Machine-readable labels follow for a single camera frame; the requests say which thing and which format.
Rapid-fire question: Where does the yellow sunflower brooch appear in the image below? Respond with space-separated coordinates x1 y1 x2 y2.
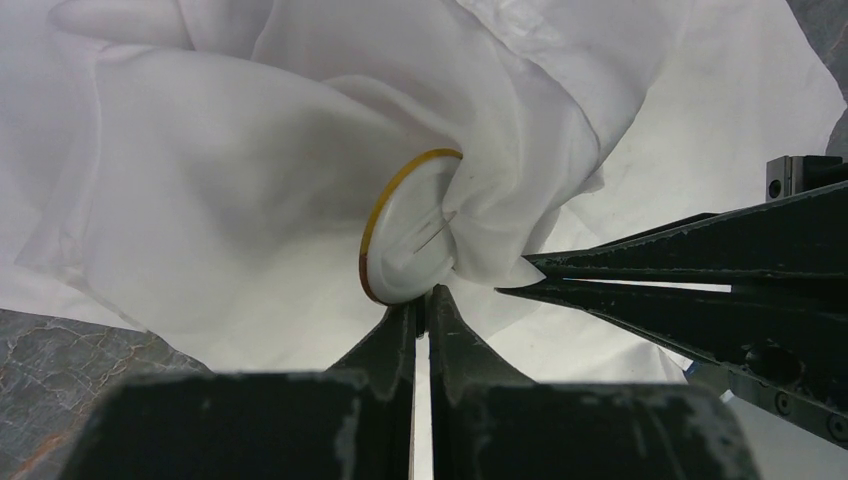
359 148 463 306

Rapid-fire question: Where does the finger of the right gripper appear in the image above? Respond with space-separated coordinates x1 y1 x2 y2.
502 279 847 448
528 182 847 282

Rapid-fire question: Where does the white button shirt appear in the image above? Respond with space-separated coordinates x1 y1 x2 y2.
0 0 848 480

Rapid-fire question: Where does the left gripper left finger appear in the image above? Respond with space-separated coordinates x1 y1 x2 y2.
61 302 418 479

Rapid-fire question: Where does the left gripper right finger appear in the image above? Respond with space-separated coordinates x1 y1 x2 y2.
427 285 759 479

